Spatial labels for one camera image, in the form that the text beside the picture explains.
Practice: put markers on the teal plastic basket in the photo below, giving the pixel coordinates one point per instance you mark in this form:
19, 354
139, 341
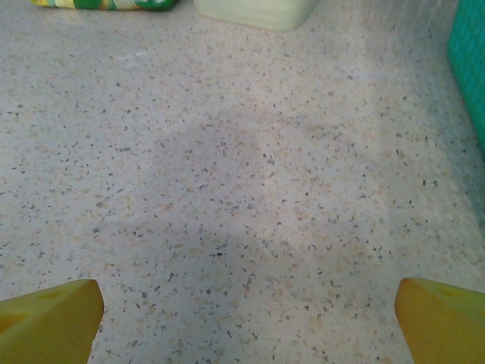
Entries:
470, 76

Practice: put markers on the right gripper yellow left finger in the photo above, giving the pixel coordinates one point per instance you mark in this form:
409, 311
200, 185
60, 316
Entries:
49, 326

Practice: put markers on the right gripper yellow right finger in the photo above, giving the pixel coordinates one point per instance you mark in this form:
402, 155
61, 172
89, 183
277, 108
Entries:
447, 326

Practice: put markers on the cream knife block pink top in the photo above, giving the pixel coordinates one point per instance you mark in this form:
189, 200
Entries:
257, 13

